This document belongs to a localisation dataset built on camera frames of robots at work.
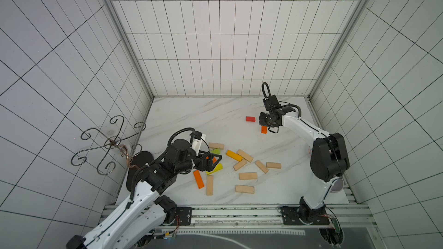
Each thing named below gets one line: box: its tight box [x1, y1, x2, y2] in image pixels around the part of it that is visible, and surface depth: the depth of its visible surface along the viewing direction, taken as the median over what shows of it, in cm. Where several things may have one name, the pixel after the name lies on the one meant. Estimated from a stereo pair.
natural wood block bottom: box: [235, 184, 255, 194], surface depth 81 cm
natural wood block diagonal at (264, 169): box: [254, 159, 269, 175], surface depth 89 cm
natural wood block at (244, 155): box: [236, 149, 254, 163], surface depth 92 cm
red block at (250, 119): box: [245, 116, 256, 122], surface depth 109 cm
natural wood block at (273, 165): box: [265, 161, 282, 169], surface depth 90 cm
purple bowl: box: [329, 178, 345, 193], surface depth 79 cm
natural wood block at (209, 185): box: [205, 175, 214, 196], surface depth 83 cm
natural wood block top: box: [208, 142, 225, 150], surface depth 97 cm
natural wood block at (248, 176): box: [238, 172, 258, 180], surface depth 87 cm
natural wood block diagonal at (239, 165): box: [233, 159, 247, 172], surface depth 89 cm
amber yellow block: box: [225, 149, 243, 162], surface depth 92 cm
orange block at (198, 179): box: [193, 170, 205, 190], surface depth 85 cm
